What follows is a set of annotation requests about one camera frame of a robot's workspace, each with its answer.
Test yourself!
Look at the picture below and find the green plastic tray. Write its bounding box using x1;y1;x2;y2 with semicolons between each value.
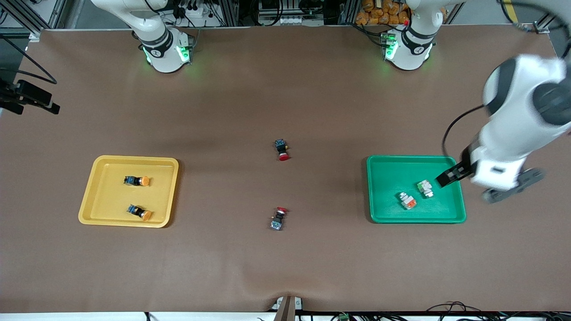
366;155;467;224

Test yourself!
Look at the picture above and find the yellow plastic tray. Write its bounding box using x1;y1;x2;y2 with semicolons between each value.
78;155;180;228

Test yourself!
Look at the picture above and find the pile of orange packages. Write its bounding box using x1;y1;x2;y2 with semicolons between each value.
356;0;410;26

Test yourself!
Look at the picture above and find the white power strip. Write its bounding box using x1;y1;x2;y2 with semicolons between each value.
184;5;210;21
262;16;305;26

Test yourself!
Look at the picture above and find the brown table mat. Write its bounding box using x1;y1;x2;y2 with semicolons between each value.
0;25;571;313

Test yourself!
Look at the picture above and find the metal table clamp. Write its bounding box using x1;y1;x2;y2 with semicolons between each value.
270;295;304;321

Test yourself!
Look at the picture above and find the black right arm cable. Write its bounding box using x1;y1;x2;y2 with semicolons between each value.
0;35;58;85

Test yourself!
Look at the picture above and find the black floor cable bundle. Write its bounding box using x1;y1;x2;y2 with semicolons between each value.
424;302;571;321

